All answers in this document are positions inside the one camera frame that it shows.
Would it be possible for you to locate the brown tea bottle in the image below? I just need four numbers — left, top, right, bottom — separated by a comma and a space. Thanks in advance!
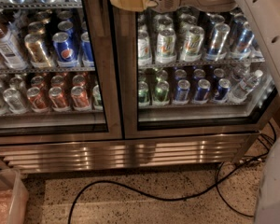
0, 22, 28, 70

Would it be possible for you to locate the red soda can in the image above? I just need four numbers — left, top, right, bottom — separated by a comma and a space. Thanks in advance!
71, 86, 91, 111

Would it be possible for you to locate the gold soda can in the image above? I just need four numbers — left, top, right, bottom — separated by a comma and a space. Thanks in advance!
24, 34, 55, 68

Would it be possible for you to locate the diet dew can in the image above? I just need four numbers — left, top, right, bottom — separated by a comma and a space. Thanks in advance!
180, 26, 204, 62
156, 28, 176, 63

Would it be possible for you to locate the glass fridge door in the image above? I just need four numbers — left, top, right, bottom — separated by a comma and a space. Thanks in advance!
0, 0, 121, 146
112, 6, 280, 140

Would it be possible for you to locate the silver blue can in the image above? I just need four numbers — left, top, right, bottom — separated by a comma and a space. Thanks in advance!
205, 23, 231, 61

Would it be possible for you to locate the green soda can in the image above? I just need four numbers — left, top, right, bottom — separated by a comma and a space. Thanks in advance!
153, 80, 170, 105

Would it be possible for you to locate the clear water bottle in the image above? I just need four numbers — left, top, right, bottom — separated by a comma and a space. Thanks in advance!
229, 70, 263, 104

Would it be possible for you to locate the blue pepsi can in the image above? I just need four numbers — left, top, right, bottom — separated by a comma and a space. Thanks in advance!
52, 32, 78, 67

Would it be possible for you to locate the black floor cable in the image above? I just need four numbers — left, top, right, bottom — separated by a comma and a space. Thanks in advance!
66, 120, 278, 224

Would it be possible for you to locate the steel fridge base grille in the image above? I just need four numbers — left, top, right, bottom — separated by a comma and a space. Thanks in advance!
0, 132, 259, 174

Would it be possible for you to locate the front diet dew can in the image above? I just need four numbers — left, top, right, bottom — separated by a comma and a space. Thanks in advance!
156, 28, 176, 63

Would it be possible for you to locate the blue soda can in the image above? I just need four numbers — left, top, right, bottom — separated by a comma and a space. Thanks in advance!
174, 79, 190, 105

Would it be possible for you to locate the clear plastic bin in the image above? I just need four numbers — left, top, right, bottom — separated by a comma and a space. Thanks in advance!
0, 169, 29, 224

